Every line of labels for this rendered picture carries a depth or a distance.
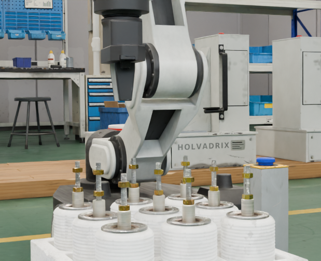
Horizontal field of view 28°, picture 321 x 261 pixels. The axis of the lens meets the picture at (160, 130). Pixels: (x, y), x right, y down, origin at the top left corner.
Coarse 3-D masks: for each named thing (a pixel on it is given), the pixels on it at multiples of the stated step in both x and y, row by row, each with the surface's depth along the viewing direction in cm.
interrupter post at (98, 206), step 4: (96, 200) 115; (100, 200) 115; (104, 200) 115; (96, 204) 115; (100, 204) 115; (104, 204) 115; (96, 208) 115; (100, 208) 115; (104, 208) 115; (96, 212) 115; (100, 212) 115; (104, 212) 115; (96, 216) 115; (100, 216) 115; (104, 216) 115
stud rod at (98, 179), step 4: (96, 164) 115; (100, 164) 115; (96, 168) 115; (100, 168) 115; (96, 176) 115; (100, 176) 115; (96, 180) 115; (100, 180) 115; (96, 184) 115; (100, 184) 115; (96, 188) 115; (100, 188) 115; (96, 196) 115; (100, 196) 115
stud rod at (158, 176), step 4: (156, 164) 120; (160, 164) 120; (156, 168) 120; (160, 168) 120; (160, 176) 120; (160, 180) 120; (156, 184) 121; (160, 184) 120; (156, 188) 120; (160, 188) 120
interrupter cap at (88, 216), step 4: (84, 212) 118; (88, 212) 118; (92, 212) 119; (108, 212) 118; (112, 212) 118; (116, 212) 118; (80, 216) 114; (84, 216) 114; (88, 216) 115; (92, 216) 116; (108, 216) 114; (112, 216) 114; (116, 216) 114; (88, 220) 112; (92, 220) 112; (96, 220) 112; (100, 220) 112; (104, 220) 112
